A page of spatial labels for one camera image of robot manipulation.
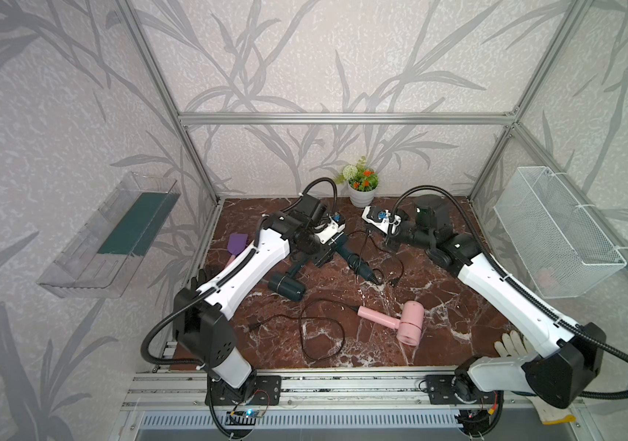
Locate white cloth glove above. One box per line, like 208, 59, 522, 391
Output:
493, 331, 576, 426

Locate black green work glove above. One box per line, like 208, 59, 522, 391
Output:
189, 266, 222, 292

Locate white wire mesh basket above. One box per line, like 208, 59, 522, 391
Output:
494, 166, 627, 299

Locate white pot artificial flowers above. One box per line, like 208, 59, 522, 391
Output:
334, 156, 379, 209

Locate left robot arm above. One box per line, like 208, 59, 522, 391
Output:
140, 178, 345, 389

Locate purple pink spatula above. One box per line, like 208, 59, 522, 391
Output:
226, 233, 249, 266

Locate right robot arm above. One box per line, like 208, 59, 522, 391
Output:
363, 185, 628, 409

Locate horizontal aluminium frame bar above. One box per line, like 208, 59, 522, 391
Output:
178, 112, 514, 126

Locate clear plastic wall shelf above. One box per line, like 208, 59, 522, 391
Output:
38, 172, 181, 299

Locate black cord of dryer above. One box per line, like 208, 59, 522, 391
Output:
346, 228, 406, 288
247, 297, 348, 365

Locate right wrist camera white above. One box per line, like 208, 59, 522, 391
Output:
362, 206, 402, 235

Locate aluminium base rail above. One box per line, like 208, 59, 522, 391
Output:
120, 366, 585, 428

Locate dark green hair dryer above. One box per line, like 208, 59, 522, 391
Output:
266, 260, 307, 301
322, 233, 381, 286

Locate pink hair dryer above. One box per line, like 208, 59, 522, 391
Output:
357, 301, 424, 347

